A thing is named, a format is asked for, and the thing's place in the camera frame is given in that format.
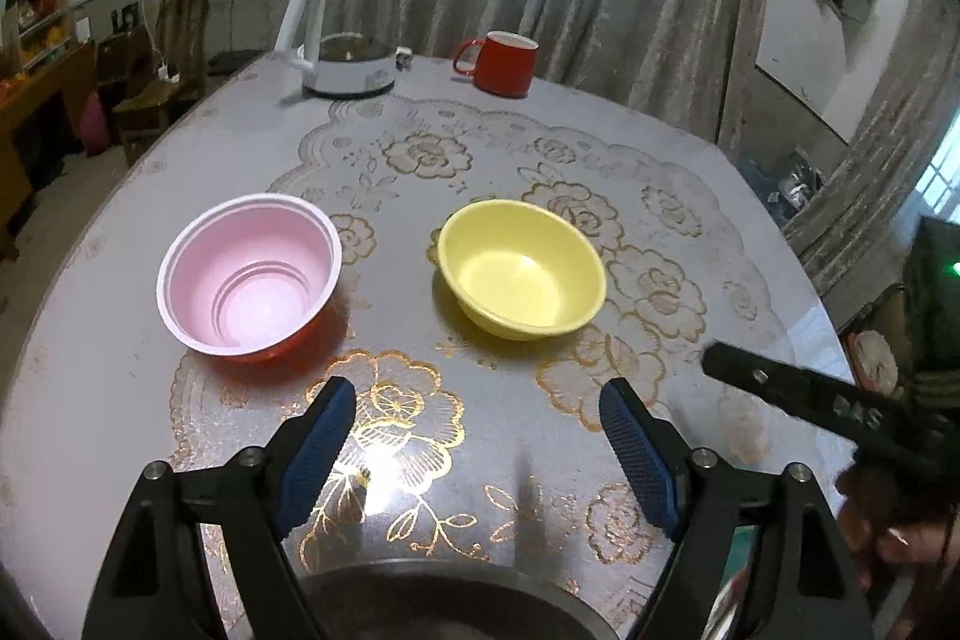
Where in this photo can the red plastic bowl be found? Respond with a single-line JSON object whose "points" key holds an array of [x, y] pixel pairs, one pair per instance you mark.
{"points": [[247, 280]]}

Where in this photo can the window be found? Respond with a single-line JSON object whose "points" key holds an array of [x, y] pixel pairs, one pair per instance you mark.
{"points": [[939, 186]]}

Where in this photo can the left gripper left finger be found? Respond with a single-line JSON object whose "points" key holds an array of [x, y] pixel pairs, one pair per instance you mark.
{"points": [[154, 581]]}

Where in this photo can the beige window curtain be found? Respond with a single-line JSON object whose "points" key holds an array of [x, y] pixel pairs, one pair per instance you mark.
{"points": [[909, 113]]}

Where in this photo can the lace table mat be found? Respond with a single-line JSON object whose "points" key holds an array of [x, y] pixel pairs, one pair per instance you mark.
{"points": [[465, 431]]}

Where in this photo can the small wooden shelf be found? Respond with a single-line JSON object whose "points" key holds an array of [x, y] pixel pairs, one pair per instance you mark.
{"points": [[35, 32]]}

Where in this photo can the wooden chair by wall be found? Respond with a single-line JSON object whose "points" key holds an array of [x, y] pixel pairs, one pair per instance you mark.
{"points": [[177, 82]]}

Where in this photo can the right hand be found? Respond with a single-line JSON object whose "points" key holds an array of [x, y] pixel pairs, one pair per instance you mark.
{"points": [[922, 544]]}

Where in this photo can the yellow bowl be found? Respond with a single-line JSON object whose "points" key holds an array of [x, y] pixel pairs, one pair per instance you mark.
{"points": [[520, 272]]}

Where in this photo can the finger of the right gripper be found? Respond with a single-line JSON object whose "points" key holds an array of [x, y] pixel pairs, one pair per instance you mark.
{"points": [[865, 418]]}

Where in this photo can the red mug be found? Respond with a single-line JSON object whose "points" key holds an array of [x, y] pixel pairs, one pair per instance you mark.
{"points": [[502, 63]]}

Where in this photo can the cushioned chair by window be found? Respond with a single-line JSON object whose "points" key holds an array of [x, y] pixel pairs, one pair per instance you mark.
{"points": [[877, 343]]}

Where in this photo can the stainless steel bowl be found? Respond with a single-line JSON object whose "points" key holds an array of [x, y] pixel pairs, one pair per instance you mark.
{"points": [[426, 599]]}

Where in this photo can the white electric kettle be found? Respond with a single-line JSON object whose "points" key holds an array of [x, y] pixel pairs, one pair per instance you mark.
{"points": [[343, 49]]}

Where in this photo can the wooden sideboard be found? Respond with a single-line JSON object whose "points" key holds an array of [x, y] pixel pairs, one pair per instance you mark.
{"points": [[40, 120]]}

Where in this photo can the turquoise round tray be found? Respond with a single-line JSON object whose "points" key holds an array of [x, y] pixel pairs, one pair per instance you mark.
{"points": [[738, 563]]}

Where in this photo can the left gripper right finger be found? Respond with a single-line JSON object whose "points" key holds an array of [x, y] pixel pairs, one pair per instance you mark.
{"points": [[802, 582]]}

